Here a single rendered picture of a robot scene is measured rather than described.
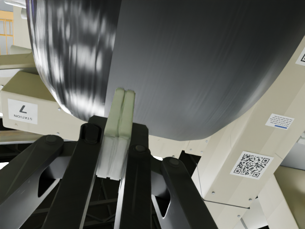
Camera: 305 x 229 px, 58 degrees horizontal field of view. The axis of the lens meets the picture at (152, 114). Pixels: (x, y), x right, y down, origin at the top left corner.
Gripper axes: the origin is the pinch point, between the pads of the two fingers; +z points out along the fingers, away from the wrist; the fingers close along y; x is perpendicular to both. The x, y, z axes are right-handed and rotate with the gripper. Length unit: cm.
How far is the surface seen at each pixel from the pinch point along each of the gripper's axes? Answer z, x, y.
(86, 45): 10.8, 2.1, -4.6
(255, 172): 35, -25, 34
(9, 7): 531, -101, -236
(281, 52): 11.4, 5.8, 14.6
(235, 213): 37, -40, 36
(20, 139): 401, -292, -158
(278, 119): 32.8, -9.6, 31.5
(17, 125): 64, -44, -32
